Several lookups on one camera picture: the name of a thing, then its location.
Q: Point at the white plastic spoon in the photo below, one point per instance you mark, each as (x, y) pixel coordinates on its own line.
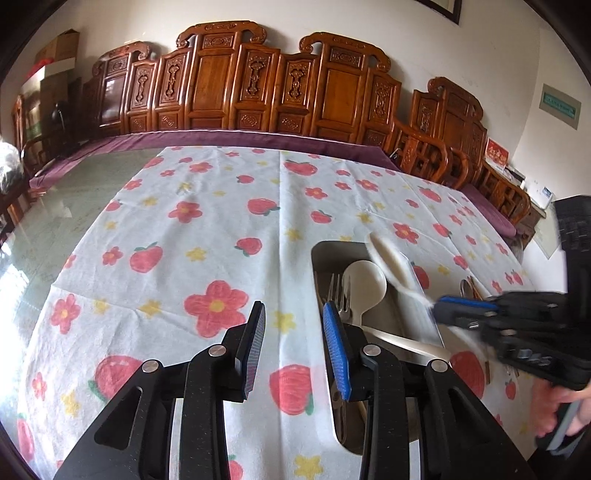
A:
(385, 256)
(364, 284)

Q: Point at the carved wooden chair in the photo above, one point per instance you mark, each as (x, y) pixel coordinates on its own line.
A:
(18, 120)

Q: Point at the clear plastic bag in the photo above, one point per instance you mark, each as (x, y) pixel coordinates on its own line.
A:
(9, 166)

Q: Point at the cardboard box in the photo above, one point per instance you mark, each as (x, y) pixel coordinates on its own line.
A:
(62, 44)

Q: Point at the metal fork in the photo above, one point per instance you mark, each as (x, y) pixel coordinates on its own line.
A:
(337, 295)

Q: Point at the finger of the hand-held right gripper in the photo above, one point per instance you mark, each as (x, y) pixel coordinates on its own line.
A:
(455, 319)
(457, 302)

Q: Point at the carved wooden armchair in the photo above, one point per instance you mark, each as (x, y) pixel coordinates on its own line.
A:
(448, 120)

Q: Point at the white distribution panel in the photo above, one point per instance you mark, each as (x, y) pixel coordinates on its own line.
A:
(547, 235)

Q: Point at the rectangular metal tin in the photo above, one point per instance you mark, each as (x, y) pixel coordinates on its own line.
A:
(406, 321)

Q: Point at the strawberry print tablecloth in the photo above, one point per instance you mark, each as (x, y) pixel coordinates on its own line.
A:
(184, 258)

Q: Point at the wooden side table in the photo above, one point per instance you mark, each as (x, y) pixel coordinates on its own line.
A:
(535, 213)

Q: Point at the green wall panel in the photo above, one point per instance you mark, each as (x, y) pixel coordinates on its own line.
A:
(558, 105)

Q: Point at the person's right hand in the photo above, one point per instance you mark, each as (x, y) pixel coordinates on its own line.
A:
(547, 406)

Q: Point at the purple sofa cushion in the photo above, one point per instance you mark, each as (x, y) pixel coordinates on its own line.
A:
(231, 138)

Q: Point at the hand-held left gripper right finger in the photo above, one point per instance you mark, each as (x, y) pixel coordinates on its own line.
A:
(334, 350)

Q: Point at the white flat box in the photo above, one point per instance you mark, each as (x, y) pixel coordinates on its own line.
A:
(51, 70)

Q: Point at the framed floral painting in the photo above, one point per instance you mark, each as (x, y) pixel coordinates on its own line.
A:
(450, 9)

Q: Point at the carved wooden sofa bench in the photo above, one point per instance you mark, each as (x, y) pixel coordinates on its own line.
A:
(207, 78)

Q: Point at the purple armchair cushion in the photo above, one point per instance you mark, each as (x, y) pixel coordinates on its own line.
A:
(489, 207)

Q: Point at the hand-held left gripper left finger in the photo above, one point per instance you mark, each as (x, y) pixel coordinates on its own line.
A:
(254, 350)

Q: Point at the white device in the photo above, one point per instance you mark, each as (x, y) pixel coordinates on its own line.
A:
(539, 193)

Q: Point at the wooden cabinet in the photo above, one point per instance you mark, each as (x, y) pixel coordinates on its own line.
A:
(51, 94)

